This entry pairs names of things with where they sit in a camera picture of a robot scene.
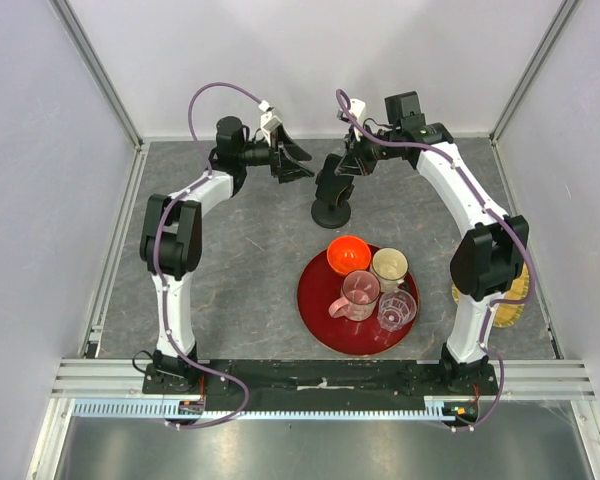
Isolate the black smartphone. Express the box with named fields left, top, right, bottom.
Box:
left=315, top=154, right=354, bottom=206

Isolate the woven bamboo basket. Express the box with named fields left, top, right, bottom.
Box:
left=451, top=264, right=535, bottom=335

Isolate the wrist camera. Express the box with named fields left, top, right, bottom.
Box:
left=337, top=98, right=366, bottom=136
left=258, top=100, right=283, bottom=146

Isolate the front aluminium frame rail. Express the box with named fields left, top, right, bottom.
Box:
left=51, top=359, right=595, bottom=401

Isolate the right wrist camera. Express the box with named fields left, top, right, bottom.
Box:
left=337, top=98, right=366, bottom=136

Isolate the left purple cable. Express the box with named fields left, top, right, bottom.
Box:
left=152, top=81, right=273, bottom=431

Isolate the purple cable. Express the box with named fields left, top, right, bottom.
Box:
left=334, top=88, right=533, bottom=434
left=152, top=81, right=273, bottom=431

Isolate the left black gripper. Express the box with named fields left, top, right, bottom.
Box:
left=238, top=126, right=314, bottom=185

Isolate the left aluminium frame post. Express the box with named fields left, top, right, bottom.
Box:
left=49, top=0, right=143, bottom=150

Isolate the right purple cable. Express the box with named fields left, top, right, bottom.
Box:
left=334, top=88, right=533, bottom=434

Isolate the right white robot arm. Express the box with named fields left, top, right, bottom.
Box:
left=335, top=90, right=532, bottom=394

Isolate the slotted cable duct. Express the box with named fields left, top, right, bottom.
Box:
left=74, top=391, right=480, bottom=422

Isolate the right aluminium frame post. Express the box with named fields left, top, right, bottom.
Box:
left=489, top=0, right=581, bottom=145

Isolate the orange bowl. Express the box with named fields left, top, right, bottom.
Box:
left=326, top=235, right=372, bottom=276

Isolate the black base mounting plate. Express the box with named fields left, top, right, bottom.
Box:
left=142, top=360, right=498, bottom=410

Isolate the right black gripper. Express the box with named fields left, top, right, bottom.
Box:
left=336, top=121, right=401, bottom=177

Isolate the pink patterned mug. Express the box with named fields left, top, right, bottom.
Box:
left=328, top=270, right=381, bottom=322

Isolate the clear glass tumbler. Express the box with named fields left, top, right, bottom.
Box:
left=377, top=290, right=417, bottom=332

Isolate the aluminium frame post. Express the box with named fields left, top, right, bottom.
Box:
left=489, top=0, right=581, bottom=145
left=49, top=0, right=143, bottom=150

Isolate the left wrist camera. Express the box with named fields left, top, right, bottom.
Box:
left=258, top=100, right=283, bottom=146

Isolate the cream ceramic mug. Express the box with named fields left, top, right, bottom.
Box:
left=370, top=248, right=409, bottom=293

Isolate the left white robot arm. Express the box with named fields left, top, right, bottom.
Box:
left=139, top=109, right=314, bottom=394

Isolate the black phone stand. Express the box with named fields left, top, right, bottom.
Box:
left=310, top=185, right=354, bottom=229

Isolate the round red tray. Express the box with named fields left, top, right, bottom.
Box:
left=297, top=249, right=420, bottom=356

